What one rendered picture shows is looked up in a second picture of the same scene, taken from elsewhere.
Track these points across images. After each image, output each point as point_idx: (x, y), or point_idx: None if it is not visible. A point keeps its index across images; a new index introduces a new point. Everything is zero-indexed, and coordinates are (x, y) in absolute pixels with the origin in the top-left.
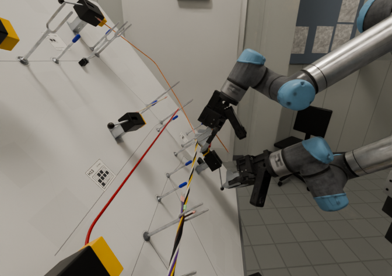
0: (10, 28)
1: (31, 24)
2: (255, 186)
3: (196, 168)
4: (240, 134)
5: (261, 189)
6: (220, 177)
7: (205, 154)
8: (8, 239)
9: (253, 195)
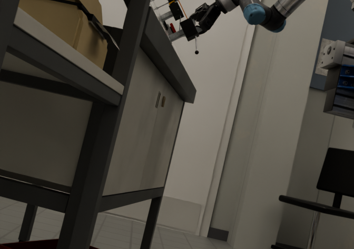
0: None
1: None
2: (205, 13)
3: (160, 15)
4: None
5: (209, 15)
6: (179, 26)
7: (171, 3)
8: None
9: (202, 18)
